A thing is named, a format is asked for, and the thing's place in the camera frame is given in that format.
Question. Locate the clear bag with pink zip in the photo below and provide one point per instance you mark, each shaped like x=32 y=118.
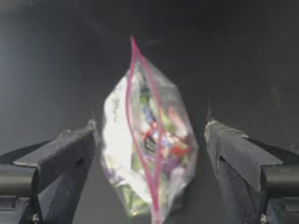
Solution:
x=117 y=140

